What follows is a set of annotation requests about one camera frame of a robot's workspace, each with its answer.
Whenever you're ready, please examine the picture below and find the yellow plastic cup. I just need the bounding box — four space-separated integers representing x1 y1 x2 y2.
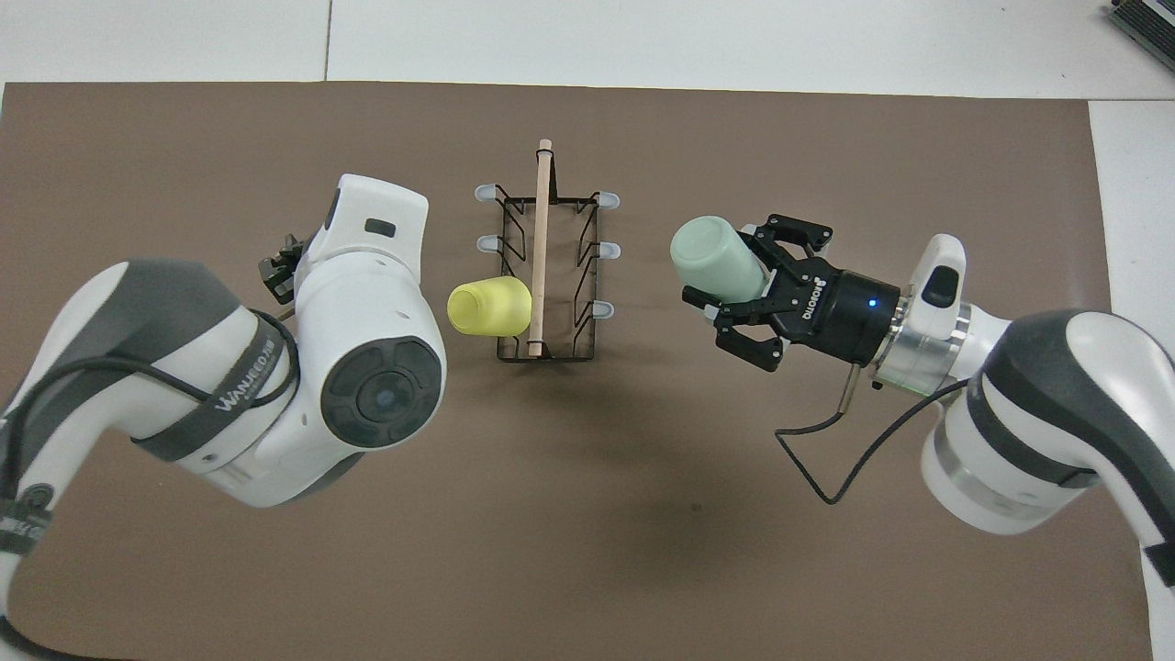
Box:
447 275 533 338

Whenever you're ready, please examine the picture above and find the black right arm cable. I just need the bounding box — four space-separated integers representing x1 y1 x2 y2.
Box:
776 363 974 506

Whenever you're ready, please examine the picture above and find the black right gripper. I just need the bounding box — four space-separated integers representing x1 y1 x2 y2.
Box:
681 214 905 373

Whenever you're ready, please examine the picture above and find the pale green plastic cup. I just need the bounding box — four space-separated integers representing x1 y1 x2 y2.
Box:
670 216 768 305

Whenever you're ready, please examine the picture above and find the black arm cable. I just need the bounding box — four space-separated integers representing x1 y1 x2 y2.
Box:
776 363 974 506
0 312 301 552

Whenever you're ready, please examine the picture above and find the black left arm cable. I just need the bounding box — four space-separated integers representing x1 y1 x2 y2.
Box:
0 312 301 552

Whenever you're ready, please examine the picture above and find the dark ribbed device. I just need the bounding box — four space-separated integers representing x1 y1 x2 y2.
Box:
1106 0 1175 49

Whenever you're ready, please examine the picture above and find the black wire cup rack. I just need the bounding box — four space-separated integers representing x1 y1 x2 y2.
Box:
474 139 621 364

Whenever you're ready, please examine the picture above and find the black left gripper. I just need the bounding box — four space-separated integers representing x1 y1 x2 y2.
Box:
259 234 310 304

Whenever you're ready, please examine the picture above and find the brown table mat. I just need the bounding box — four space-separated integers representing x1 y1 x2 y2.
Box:
0 81 1142 661

